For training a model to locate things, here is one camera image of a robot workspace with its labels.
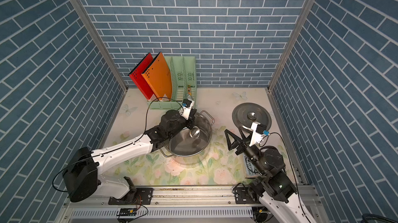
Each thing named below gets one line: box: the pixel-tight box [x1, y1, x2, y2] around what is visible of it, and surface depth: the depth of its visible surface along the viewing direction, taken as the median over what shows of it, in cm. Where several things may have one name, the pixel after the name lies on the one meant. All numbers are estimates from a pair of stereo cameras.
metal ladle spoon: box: [189, 126, 201, 139], surface depth 89 cm
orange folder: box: [141, 51, 173, 101], surface depth 98 cm
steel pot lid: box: [231, 102, 272, 131], surface depth 106 cm
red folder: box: [128, 52, 156, 101], surface depth 93 cm
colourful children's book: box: [242, 153, 261, 178], surface depth 79 cm
